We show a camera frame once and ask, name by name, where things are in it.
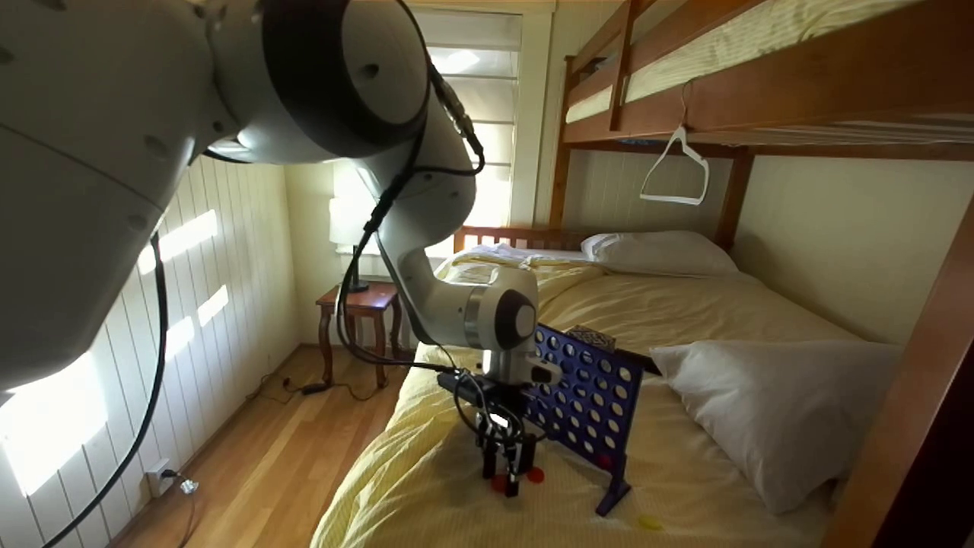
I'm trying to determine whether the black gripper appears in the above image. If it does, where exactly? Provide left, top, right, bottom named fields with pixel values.
left=471, top=380, right=541, bottom=498

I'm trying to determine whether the white window blind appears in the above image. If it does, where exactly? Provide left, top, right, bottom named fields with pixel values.
left=415, top=8, right=528, bottom=232

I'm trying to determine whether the white clothes hanger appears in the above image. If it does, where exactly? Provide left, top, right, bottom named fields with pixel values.
left=636, top=121, right=714, bottom=211

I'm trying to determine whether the blue connect four grid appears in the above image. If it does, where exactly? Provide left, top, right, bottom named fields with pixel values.
left=528, top=321, right=663, bottom=517

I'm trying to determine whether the table lamp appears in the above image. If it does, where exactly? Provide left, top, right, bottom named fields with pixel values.
left=326, top=193, right=374, bottom=294

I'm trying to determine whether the wall outlet with plug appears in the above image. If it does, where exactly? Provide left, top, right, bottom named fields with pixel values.
left=146, top=459, right=200, bottom=498

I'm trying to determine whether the wooden bunk bed frame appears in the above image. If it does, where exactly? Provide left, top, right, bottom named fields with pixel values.
left=452, top=0, right=974, bottom=548

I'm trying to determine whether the small wooden side table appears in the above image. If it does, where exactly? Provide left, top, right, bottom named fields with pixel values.
left=313, top=283, right=408, bottom=391

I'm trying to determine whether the upper bunk mattress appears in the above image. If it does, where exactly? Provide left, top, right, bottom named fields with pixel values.
left=561, top=0, right=916, bottom=126

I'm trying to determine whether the yellow bed blanket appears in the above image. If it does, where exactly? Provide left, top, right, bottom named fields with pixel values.
left=307, top=248, right=864, bottom=548

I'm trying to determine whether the thick black hanging cable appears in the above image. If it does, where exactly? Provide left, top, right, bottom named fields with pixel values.
left=41, top=232, right=172, bottom=548

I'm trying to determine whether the flat white pillow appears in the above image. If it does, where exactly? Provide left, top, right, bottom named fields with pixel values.
left=579, top=227, right=744, bottom=281

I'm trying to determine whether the large white pillow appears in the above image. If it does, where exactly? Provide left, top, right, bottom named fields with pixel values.
left=650, top=337, right=907, bottom=515

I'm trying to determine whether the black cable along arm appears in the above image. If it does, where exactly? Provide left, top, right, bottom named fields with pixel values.
left=332, top=57, right=490, bottom=407

